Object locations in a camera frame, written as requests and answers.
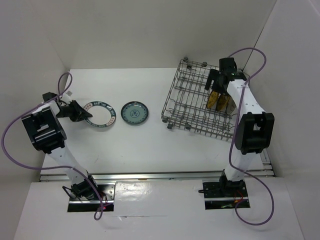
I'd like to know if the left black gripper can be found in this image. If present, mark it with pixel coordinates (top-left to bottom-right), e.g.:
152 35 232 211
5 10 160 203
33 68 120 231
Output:
55 100 92 122

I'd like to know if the yellow plate brown rim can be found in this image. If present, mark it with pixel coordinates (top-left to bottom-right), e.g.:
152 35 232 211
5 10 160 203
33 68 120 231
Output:
206 90 220 109

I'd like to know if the white plate green lettered rim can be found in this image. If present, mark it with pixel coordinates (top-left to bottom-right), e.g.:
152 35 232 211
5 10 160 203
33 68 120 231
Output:
83 101 117 128

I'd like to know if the blue floral teal plate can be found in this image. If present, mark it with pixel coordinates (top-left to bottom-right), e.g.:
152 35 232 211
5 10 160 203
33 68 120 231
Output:
120 101 149 126

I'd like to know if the white plate grey line pattern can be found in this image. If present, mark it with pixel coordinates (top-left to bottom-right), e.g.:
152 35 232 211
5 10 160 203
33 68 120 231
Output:
225 98 237 116

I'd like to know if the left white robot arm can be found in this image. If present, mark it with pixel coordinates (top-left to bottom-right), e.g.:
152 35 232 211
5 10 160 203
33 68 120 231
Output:
21 92 99 201

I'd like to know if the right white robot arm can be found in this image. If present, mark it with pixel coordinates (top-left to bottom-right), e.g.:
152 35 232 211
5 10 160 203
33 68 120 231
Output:
205 57 275 196

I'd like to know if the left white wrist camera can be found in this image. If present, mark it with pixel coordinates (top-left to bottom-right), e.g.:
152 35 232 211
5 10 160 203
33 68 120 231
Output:
61 90 72 105

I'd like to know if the grey wire dish rack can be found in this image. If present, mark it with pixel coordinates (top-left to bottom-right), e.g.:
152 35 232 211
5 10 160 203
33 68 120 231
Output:
161 57 237 141

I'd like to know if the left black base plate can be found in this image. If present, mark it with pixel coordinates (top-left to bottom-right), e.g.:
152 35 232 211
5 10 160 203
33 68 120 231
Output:
66 182 116 213

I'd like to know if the aluminium rail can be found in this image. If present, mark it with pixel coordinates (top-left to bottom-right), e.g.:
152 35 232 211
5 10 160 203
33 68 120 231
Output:
39 169 275 182

